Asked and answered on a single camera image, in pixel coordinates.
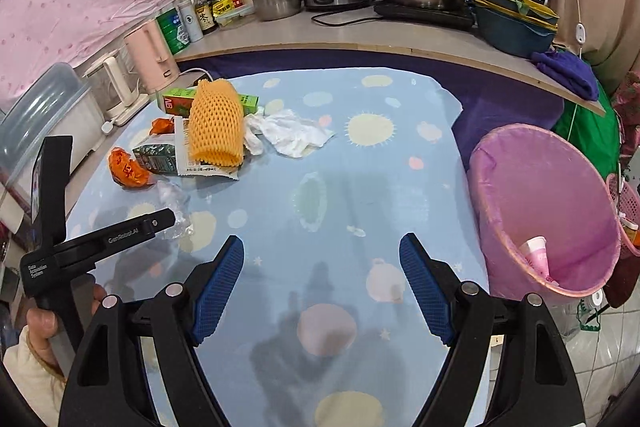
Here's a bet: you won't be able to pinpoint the pink plastic basket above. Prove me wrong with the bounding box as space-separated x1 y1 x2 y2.
606 172 640 258

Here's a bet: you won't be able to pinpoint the green drink carton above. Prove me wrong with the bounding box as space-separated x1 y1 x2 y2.
161 88 261 116

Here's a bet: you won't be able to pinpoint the pink electric kettle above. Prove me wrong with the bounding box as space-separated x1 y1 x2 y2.
123 19 181 94

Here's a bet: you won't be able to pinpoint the pink pineapple print cloth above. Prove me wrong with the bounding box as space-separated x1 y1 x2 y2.
612 72 640 182

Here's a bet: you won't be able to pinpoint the clear plastic wrapper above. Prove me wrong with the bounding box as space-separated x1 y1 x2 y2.
157 181 196 240

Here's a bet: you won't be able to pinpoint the white printed snack packet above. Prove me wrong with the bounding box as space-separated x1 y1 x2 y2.
172 116 241 182

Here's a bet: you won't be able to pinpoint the pink white tube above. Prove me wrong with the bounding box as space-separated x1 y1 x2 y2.
518 235 560 285

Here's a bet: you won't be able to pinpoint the green tin can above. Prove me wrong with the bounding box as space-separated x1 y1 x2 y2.
156 4 193 55

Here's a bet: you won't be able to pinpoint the black induction cooker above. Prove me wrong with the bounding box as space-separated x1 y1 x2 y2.
373 2 476 32

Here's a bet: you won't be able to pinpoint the steel bowl with lid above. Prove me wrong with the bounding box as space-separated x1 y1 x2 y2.
251 0 303 22

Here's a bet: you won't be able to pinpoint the pink trash bin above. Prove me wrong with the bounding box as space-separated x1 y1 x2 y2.
468 123 622 306

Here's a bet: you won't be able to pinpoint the purple towel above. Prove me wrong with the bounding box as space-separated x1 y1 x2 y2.
531 51 600 102

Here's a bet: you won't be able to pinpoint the orange foam fruit net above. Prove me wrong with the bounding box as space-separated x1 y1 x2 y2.
187 78 245 168

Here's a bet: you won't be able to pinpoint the dark sauce bottle white label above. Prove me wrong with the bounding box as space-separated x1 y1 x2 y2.
192 0 217 35

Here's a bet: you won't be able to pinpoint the person's left forearm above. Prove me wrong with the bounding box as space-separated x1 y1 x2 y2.
2 326 68 410

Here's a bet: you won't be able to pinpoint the white kettle cable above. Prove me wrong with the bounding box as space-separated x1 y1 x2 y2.
178 68 215 86

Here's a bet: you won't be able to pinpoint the clear plastic storage box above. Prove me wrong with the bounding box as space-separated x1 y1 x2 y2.
0 62 106 208

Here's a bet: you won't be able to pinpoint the person's left hand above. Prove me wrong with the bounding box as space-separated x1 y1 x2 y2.
25 284 109 377

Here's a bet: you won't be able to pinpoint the green plastic bag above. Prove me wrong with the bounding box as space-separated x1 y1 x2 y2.
552 79 623 180

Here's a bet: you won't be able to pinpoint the blue printed tablecloth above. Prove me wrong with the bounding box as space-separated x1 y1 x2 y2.
65 67 493 427

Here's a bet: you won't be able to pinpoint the white tissue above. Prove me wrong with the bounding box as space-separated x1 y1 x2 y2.
243 109 336 158

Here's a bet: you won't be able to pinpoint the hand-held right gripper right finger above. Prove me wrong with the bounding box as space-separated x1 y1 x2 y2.
398 233 586 427

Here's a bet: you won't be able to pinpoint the clear container yellow packets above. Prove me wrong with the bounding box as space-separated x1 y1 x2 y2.
212 0 256 30

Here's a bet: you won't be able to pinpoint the purple table cover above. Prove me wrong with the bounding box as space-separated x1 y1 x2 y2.
180 48 566 158

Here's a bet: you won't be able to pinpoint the large orange snack wrapper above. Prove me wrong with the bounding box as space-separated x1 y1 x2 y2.
108 147 152 188

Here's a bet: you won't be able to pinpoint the dark red stool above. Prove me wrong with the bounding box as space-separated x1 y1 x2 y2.
600 252 640 308

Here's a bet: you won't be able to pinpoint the dark teal basin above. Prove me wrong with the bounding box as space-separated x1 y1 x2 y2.
472 4 557 58

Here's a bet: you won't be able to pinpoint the yellow drain basket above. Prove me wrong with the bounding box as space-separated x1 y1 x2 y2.
470 0 560 28

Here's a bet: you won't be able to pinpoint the black power cable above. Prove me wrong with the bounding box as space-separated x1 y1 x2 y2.
312 9 381 28

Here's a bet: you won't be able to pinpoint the dark green snack packet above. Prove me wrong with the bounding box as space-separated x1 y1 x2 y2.
132 142 179 175

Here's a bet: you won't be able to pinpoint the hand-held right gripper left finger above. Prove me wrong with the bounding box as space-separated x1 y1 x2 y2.
59 234 246 427

